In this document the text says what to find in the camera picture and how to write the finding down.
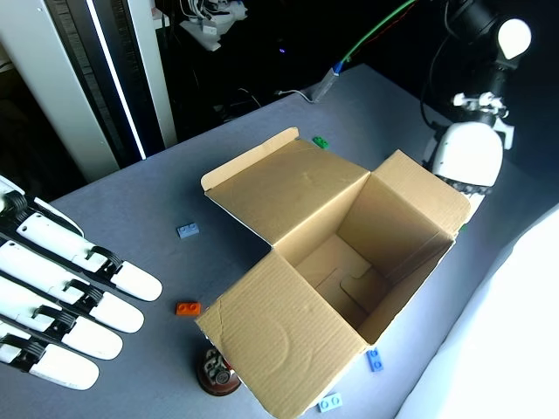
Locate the thin red wire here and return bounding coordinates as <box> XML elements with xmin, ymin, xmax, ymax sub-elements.
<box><xmin>360</xmin><ymin>3</ymin><xmax>414</xmax><ymax>47</ymax></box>

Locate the thin white cable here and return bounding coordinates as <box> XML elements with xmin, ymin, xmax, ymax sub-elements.
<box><xmin>275</xmin><ymin>89</ymin><xmax>316</xmax><ymax>105</ymax></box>

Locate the light blue toy brick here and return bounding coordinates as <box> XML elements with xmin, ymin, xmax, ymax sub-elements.
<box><xmin>317</xmin><ymin>392</ymin><xmax>344</xmax><ymax>414</ymax></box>

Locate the wide white frame panel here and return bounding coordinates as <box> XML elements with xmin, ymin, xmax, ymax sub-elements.
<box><xmin>0</xmin><ymin>0</ymin><xmax>121</xmax><ymax>184</ymax></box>

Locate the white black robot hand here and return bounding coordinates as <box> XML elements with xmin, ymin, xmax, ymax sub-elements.
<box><xmin>0</xmin><ymin>174</ymin><xmax>163</xmax><ymax>392</ymax></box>
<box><xmin>422</xmin><ymin>120</ymin><xmax>506</xmax><ymax>215</ymax></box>

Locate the grey tablecloth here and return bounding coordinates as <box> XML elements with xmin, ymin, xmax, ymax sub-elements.
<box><xmin>0</xmin><ymin>63</ymin><xmax>559</xmax><ymax>419</ymax></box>

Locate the white plastic device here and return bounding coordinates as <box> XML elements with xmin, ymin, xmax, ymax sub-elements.
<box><xmin>178</xmin><ymin>0</ymin><xmax>250</xmax><ymax>52</ymax></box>

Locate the white cloth sheet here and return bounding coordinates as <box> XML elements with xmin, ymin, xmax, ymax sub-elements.
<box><xmin>395</xmin><ymin>213</ymin><xmax>559</xmax><ymax>419</ymax></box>

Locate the narrow white frame post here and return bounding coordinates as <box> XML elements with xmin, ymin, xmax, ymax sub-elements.
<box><xmin>85</xmin><ymin>0</ymin><xmax>179</xmax><ymax>161</ymax></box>

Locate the green cable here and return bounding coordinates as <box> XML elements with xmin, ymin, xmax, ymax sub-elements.
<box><xmin>342</xmin><ymin>0</ymin><xmax>418</xmax><ymax>65</ymax></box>

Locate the cardboard box with flaps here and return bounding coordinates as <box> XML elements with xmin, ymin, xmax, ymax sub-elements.
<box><xmin>195</xmin><ymin>126</ymin><xmax>473</xmax><ymax>416</ymax></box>

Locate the grey cable adapter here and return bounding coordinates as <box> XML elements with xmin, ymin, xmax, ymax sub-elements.
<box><xmin>312</xmin><ymin>62</ymin><xmax>346</xmax><ymax>104</ymax></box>

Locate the orange flat toy brick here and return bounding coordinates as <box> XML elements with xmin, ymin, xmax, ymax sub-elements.
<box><xmin>175</xmin><ymin>300</ymin><xmax>204</xmax><ymax>317</ymax></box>

